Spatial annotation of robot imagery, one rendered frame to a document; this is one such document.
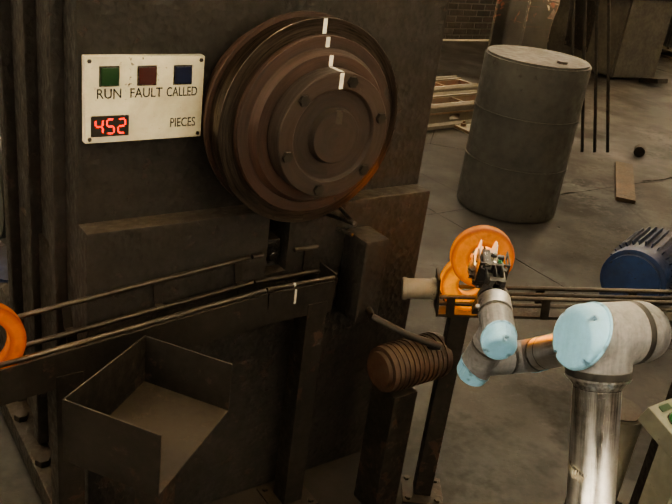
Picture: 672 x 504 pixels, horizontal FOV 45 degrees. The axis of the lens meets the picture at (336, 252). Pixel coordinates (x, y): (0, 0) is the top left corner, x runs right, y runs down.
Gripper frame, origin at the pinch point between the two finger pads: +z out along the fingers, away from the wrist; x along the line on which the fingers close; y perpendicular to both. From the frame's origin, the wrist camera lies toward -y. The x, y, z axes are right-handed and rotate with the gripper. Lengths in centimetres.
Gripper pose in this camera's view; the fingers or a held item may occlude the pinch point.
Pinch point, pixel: (483, 249)
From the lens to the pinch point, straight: 201.9
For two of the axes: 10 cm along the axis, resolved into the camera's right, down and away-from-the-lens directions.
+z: 0.5, -6.4, 7.7
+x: -9.9, -1.0, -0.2
